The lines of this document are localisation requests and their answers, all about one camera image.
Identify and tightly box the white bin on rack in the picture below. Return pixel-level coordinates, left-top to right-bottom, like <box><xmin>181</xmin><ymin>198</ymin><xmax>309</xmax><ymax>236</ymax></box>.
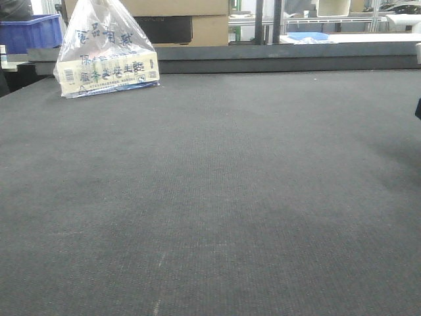
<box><xmin>316</xmin><ymin>0</ymin><xmax>351</xmax><ymax>17</ymax></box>

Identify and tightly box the cream box inside bag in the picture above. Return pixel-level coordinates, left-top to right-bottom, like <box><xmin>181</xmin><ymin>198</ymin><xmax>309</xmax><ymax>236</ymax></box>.
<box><xmin>55</xmin><ymin>52</ymin><xmax>160</xmax><ymax>98</ymax></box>

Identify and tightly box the large cardboard box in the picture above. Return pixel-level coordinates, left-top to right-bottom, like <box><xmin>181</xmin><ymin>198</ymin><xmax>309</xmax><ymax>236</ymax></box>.
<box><xmin>64</xmin><ymin>1</ymin><xmax>229</xmax><ymax>47</ymax></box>

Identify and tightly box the clear printed plastic bag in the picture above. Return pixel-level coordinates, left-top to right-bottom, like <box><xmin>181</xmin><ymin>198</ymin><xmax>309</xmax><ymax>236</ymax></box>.
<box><xmin>53</xmin><ymin>1</ymin><xmax>157</xmax><ymax>80</ymax></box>

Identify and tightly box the blue tray far right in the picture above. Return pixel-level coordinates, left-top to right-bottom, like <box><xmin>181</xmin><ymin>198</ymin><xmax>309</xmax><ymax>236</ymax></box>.
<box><xmin>287</xmin><ymin>32</ymin><xmax>329</xmax><ymax>41</ymax></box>

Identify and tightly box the blue crate far left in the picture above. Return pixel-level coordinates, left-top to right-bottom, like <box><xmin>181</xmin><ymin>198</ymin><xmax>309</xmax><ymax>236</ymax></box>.
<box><xmin>1</xmin><ymin>13</ymin><xmax>62</xmax><ymax>54</ymax></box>

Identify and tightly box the black vertical post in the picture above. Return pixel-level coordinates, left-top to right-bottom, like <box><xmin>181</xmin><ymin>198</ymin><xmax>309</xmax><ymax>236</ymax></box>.
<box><xmin>254</xmin><ymin>0</ymin><xmax>264</xmax><ymax>45</ymax></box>

